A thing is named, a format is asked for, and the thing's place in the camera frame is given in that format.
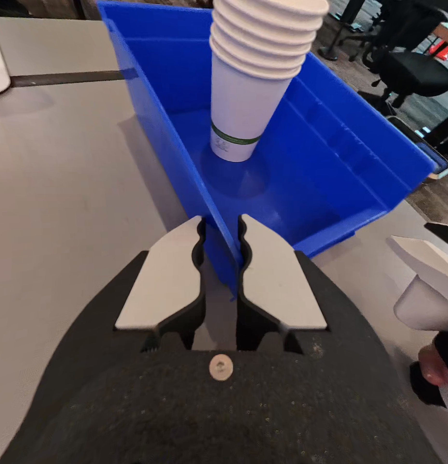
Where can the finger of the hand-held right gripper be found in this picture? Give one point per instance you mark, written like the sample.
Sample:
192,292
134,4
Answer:
430,264
445,235

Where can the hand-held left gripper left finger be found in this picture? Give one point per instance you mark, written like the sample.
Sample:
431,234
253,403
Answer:
162,282

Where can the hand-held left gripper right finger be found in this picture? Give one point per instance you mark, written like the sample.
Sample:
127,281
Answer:
282,286

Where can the blue plastic bin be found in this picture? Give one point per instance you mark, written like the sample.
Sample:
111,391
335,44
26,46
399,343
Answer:
318,174

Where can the stack of white paper cups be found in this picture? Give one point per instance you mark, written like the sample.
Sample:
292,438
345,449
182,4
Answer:
242,101

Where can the person's right hand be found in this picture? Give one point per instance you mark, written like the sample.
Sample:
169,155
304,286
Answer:
432,366

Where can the black office chair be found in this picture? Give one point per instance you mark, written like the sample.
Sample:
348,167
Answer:
416,72

